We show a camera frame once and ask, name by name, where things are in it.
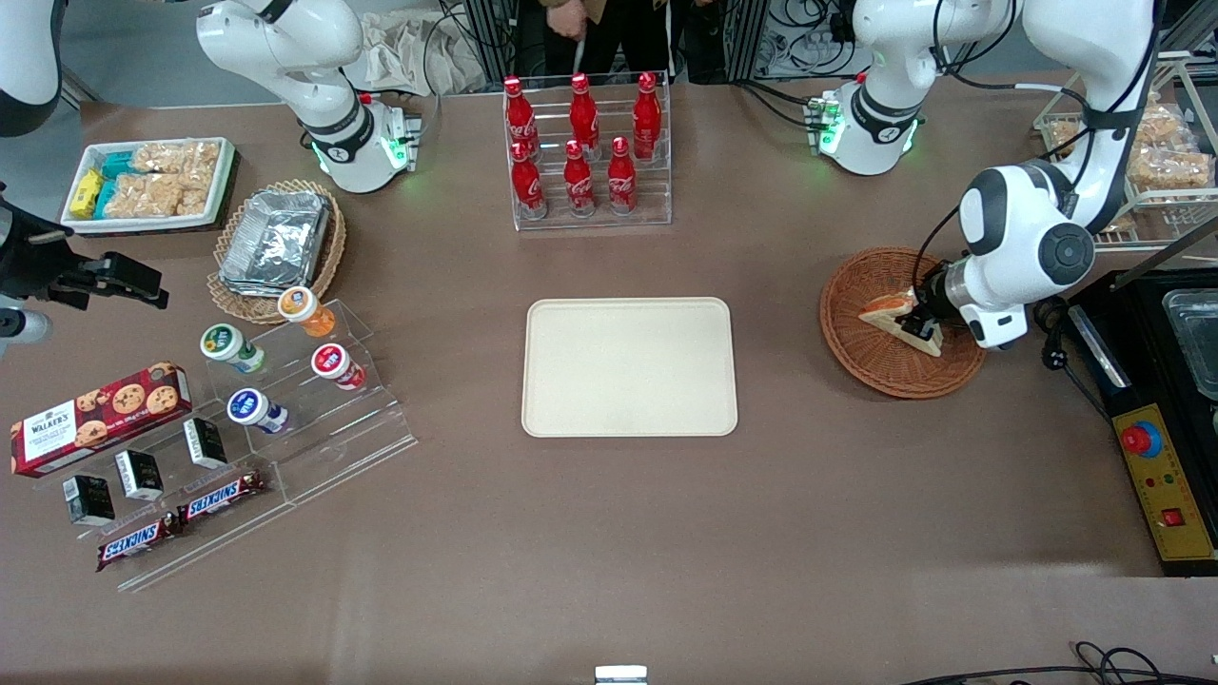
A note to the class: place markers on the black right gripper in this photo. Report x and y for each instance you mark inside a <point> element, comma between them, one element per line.
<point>38,262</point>

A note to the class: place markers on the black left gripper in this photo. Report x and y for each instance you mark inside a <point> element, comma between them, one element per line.
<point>933,292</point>

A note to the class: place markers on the triangular sandwich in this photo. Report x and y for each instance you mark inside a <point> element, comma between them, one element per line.
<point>887,309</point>

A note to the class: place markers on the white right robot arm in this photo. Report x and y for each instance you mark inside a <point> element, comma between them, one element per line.
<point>285,38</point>

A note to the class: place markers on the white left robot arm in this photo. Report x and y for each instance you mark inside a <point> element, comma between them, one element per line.
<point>1028,238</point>

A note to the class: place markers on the round brown wicker basket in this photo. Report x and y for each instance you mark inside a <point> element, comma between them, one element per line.
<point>856,342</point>

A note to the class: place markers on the white rectangular snack tray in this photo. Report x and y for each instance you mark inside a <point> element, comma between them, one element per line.
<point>224,181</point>

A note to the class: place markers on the light wicker basket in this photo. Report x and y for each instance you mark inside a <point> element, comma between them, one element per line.
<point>319,276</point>

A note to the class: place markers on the cream plastic tray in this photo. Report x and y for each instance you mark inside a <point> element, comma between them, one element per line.
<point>628,366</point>

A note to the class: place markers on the teal snack packet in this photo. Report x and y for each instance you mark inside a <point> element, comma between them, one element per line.
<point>119,165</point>
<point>106,198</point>

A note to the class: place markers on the clear rice cracker bag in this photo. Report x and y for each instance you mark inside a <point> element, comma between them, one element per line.
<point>157,195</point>
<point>176,157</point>

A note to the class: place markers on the yellow snack packet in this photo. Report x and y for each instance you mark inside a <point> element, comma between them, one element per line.
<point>86,195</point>

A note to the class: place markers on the green lid yogurt cup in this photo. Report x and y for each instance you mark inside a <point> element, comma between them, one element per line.
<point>226,344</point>

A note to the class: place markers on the red Walkers cookie box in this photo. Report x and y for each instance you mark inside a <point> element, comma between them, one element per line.
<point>95,419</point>

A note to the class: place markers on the stack of foil trays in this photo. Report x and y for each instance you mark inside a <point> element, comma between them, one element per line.
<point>276,243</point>

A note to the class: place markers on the orange lid yogurt cup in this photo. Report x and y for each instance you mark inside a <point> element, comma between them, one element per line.
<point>303,309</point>

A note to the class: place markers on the blue lid yogurt cup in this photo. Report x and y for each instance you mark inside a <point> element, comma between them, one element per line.
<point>250,409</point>

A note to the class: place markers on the small black box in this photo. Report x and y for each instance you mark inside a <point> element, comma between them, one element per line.
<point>90,499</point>
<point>140,476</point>
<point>206,443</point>

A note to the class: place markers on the red lid yogurt cup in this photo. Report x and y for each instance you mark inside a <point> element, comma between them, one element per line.
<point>333,363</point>

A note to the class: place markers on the Snickers chocolate bar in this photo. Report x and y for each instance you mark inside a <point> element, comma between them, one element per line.
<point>135,542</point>
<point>219,497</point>

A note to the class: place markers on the grey metal bar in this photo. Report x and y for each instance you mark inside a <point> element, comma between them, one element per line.
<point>1166,255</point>

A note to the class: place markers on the clear acrylic stepped stand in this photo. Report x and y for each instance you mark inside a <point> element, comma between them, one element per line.
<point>352,438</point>
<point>238,533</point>

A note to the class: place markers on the clear plastic container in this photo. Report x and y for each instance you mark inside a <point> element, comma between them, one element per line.
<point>1197,342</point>

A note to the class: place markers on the clear acrylic bottle rack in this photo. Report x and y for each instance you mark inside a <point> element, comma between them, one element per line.
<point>657,205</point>

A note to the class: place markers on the yellow emergency stop control box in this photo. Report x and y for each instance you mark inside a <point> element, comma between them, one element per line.
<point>1166,485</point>

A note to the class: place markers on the red cola bottle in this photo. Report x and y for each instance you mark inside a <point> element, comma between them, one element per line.
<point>647,119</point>
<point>529,185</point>
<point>621,179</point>
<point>579,183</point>
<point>517,112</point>
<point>583,114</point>

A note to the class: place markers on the beige crumpled cloth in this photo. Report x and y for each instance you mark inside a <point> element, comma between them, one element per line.
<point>409,52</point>

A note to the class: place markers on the person in dark clothes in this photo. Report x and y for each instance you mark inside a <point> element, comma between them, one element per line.
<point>609,38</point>

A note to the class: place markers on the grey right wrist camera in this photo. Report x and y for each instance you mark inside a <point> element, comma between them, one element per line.
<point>27,326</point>

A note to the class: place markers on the black appliance frame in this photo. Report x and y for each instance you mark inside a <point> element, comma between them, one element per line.
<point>1142,314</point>

